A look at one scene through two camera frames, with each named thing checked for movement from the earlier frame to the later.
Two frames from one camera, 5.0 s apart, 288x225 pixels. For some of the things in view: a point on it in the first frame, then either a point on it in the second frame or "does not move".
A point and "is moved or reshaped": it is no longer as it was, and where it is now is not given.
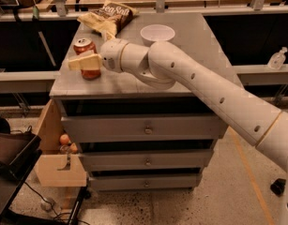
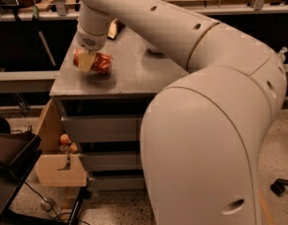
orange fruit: x=64 y=139 does not move
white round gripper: x=112 y=55 → x=91 y=41
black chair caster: x=279 y=187 does not move
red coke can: x=84 y=45 is moved or reshaped
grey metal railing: x=247 y=74 does not move
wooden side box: x=50 y=160 does not move
